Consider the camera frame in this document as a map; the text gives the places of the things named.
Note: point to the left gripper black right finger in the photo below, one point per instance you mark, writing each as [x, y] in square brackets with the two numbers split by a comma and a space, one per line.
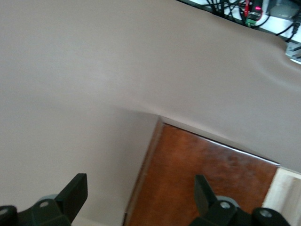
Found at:
[211, 209]

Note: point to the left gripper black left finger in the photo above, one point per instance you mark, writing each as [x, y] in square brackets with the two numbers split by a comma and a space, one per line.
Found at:
[70, 200]

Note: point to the dark brown wooden cabinet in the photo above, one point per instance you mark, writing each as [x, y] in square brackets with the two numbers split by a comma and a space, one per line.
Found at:
[188, 169]

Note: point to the brown table mat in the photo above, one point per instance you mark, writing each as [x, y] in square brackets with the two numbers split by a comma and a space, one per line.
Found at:
[94, 70]

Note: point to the green terminal connector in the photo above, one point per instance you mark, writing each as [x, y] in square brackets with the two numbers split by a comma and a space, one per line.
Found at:
[250, 21]

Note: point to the red connector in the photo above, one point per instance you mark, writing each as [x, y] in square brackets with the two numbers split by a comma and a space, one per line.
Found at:
[246, 8]

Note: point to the black box with red light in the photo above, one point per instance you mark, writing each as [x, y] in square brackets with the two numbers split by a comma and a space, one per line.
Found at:
[256, 9]

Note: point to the grey metal camera bracket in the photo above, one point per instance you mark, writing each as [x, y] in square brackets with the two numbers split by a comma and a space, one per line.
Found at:
[294, 53]

